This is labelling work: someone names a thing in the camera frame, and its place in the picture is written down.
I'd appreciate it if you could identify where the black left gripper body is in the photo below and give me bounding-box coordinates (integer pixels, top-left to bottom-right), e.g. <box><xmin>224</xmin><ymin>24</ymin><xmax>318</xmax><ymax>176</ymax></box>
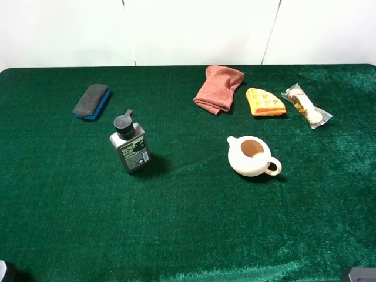
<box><xmin>0</xmin><ymin>260</ymin><xmax>22</xmax><ymax>282</ymax></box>

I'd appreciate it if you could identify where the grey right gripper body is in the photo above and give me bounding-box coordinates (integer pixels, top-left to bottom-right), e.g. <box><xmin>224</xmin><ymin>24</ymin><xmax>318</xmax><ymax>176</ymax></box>
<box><xmin>340</xmin><ymin>267</ymin><xmax>376</xmax><ymax>282</ymax></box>

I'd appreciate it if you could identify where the blue whiteboard eraser grey felt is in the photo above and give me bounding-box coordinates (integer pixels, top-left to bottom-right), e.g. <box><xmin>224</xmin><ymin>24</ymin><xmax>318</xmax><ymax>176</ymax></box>
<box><xmin>73</xmin><ymin>84</ymin><xmax>111</xmax><ymax>121</ymax></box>

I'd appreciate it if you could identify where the green velvet table cloth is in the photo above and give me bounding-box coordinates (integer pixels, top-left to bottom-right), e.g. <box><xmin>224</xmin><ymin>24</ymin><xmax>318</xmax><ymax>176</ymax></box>
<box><xmin>1</xmin><ymin>65</ymin><xmax>375</xmax><ymax>281</ymax></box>

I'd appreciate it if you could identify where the cream ceramic teapot without lid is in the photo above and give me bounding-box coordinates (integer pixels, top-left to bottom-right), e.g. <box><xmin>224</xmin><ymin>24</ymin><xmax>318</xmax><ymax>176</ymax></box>
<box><xmin>227</xmin><ymin>136</ymin><xmax>282</xmax><ymax>177</ymax></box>

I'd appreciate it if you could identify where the clear wrapped cookie packet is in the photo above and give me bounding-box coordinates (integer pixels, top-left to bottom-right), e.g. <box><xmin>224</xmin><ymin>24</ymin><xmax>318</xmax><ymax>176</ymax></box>
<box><xmin>281</xmin><ymin>83</ymin><xmax>333</xmax><ymax>129</ymax></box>

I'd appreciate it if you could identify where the grey pump bottle black cap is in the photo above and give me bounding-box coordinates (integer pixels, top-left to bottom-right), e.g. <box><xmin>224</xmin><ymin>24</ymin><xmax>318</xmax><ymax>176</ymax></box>
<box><xmin>109</xmin><ymin>109</ymin><xmax>152</xmax><ymax>174</ymax></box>

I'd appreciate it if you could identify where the yellow waffle quarter piece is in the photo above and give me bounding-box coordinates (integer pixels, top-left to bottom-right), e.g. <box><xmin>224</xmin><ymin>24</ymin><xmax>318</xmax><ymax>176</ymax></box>
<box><xmin>246</xmin><ymin>88</ymin><xmax>287</xmax><ymax>117</ymax></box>

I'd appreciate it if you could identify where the folded reddish brown cloth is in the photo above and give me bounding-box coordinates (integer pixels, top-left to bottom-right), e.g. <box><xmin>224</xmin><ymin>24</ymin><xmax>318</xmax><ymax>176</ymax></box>
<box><xmin>193</xmin><ymin>65</ymin><xmax>244</xmax><ymax>115</ymax></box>

